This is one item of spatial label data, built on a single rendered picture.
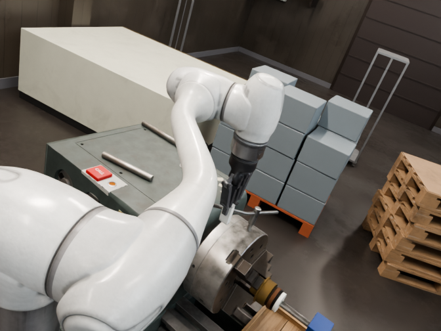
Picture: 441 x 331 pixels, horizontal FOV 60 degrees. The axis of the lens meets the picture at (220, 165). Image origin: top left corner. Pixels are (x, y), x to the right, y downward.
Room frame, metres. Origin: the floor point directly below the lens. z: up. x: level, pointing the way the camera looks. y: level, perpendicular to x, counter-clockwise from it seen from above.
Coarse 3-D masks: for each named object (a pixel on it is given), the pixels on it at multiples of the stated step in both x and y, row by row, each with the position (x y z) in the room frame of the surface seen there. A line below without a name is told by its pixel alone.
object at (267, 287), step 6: (264, 282) 0.93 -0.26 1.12; (270, 282) 0.94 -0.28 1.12; (252, 288) 0.93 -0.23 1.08; (264, 288) 0.92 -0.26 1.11; (270, 288) 0.92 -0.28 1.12; (276, 288) 0.93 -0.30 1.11; (258, 294) 0.91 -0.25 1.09; (264, 294) 0.91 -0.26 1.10; (270, 294) 0.91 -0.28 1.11; (276, 294) 0.91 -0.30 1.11; (258, 300) 0.91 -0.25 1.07; (264, 300) 0.90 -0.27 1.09; (270, 300) 0.90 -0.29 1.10; (270, 306) 0.89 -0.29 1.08
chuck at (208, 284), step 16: (240, 224) 1.03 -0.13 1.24; (224, 240) 0.95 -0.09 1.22; (240, 240) 0.96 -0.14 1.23; (256, 240) 0.98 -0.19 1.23; (208, 256) 0.91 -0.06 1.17; (224, 256) 0.91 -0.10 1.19; (256, 256) 1.05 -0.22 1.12; (208, 272) 0.88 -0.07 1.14; (224, 272) 0.87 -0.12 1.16; (192, 288) 0.89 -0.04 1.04; (208, 288) 0.86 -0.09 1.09; (224, 288) 0.89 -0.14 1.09; (208, 304) 0.86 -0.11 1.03
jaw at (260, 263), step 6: (264, 252) 1.09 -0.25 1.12; (258, 258) 1.05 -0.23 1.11; (264, 258) 1.06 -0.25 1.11; (270, 258) 1.07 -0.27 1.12; (252, 264) 1.02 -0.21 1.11; (258, 264) 1.03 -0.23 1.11; (264, 264) 1.03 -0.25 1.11; (258, 270) 1.00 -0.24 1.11; (264, 270) 1.01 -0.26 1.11; (264, 276) 0.98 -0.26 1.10; (270, 276) 1.00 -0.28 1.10
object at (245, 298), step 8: (232, 288) 0.95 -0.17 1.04; (240, 288) 0.95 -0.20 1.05; (248, 288) 0.96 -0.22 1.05; (232, 296) 0.94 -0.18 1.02; (240, 296) 0.93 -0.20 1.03; (248, 296) 0.93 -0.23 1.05; (224, 304) 0.93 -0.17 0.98; (232, 304) 0.93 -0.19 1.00; (240, 304) 0.92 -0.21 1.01; (232, 312) 0.92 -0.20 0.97
